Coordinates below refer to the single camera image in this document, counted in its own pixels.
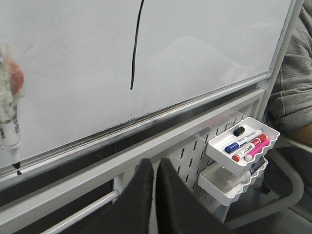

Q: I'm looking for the white upper marker tray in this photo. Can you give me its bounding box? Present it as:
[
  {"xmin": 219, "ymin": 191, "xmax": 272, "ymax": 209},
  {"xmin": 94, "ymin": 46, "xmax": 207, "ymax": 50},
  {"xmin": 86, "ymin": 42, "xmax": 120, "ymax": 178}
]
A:
[{"xmin": 206, "ymin": 117, "xmax": 280, "ymax": 175}]

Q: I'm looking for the red capped marker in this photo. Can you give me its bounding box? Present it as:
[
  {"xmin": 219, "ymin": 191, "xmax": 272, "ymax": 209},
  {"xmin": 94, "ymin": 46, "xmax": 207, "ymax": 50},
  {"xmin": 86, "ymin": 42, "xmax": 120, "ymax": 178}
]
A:
[{"xmin": 232, "ymin": 134, "xmax": 267, "ymax": 162}]

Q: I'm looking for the white eraser in lower tray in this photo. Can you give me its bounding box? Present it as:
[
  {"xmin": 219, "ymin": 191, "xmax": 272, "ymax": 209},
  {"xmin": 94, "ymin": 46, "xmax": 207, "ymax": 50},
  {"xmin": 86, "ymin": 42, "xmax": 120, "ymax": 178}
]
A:
[{"xmin": 227, "ymin": 171, "xmax": 252, "ymax": 187}]

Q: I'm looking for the white lower marker tray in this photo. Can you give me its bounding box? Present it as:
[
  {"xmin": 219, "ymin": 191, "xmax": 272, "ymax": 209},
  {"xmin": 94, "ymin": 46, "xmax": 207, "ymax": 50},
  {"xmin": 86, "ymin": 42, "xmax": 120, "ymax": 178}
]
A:
[{"xmin": 197, "ymin": 157, "xmax": 268, "ymax": 206}]

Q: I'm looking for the white marker tray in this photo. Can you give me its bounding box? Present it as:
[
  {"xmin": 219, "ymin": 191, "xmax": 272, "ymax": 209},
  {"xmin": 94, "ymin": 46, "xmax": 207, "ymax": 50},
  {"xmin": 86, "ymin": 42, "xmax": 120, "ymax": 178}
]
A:
[
  {"xmin": 197, "ymin": 157, "xmax": 268, "ymax": 206},
  {"xmin": 206, "ymin": 117, "xmax": 280, "ymax": 175}
]

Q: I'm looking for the blue capped marker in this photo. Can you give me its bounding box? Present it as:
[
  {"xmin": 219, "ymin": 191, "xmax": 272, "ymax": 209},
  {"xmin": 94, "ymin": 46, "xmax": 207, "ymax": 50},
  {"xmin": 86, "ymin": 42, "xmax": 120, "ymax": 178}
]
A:
[{"xmin": 224, "ymin": 129, "xmax": 263, "ymax": 154}]

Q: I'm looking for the grey chair with armrest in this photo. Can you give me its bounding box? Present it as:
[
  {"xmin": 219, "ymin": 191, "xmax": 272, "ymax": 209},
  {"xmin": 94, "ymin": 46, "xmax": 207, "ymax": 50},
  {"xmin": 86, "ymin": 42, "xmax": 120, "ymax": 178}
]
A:
[{"xmin": 225, "ymin": 136, "xmax": 312, "ymax": 229}]

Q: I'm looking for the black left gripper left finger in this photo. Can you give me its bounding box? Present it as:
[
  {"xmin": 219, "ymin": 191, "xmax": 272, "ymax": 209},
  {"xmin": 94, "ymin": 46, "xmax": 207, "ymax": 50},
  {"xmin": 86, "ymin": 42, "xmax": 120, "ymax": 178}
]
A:
[{"xmin": 75, "ymin": 158, "xmax": 154, "ymax": 234}]

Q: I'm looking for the pink marker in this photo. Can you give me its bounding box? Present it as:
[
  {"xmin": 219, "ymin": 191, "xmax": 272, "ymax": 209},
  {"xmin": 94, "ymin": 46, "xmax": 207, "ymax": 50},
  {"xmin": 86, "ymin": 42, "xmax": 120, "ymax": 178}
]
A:
[{"xmin": 244, "ymin": 137, "xmax": 272, "ymax": 161}]

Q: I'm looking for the person in grey sweater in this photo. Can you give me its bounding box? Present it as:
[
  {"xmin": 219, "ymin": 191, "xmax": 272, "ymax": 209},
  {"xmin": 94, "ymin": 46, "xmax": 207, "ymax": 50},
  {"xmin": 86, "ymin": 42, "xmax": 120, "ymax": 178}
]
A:
[{"xmin": 268, "ymin": 0, "xmax": 312, "ymax": 144}]

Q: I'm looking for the black capped marker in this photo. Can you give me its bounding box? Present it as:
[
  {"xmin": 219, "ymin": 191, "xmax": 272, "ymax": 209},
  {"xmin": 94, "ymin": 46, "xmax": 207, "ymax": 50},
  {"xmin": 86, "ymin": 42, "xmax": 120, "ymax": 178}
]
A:
[{"xmin": 213, "ymin": 126, "xmax": 246, "ymax": 148}]

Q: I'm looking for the white whiteboard stand frame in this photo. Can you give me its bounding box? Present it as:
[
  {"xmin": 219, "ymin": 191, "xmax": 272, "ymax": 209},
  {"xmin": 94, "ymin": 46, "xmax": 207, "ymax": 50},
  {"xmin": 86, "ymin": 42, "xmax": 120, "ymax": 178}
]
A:
[{"xmin": 0, "ymin": 0, "xmax": 305, "ymax": 234}]

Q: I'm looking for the white whiteboard with aluminium ledge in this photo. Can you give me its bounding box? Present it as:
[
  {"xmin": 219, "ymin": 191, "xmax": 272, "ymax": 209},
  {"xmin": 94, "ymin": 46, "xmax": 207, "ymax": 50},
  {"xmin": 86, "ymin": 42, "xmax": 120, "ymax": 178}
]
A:
[{"xmin": 0, "ymin": 0, "xmax": 296, "ymax": 172}]

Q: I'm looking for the dark marker in lower tray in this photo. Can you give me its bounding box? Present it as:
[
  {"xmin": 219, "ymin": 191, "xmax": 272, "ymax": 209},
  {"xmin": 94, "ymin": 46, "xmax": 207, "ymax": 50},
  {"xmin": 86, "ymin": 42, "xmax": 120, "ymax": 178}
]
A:
[{"xmin": 249, "ymin": 156, "xmax": 265, "ymax": 175}]

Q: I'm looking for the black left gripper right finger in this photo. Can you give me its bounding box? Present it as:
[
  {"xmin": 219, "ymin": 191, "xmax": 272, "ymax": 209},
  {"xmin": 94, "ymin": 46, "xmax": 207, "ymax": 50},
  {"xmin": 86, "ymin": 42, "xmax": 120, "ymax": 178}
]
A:
[{"xmin": 156, "ymin": 158, "xmax": 234, "ymax": 234}]

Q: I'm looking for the white black dry-erase marker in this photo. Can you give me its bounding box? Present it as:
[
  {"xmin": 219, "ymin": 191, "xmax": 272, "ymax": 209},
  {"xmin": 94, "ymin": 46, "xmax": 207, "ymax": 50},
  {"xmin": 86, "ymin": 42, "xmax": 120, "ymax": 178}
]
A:
[{"xmin": 0, "ymin": 42, "xmax": 23, "ymax": 170}]

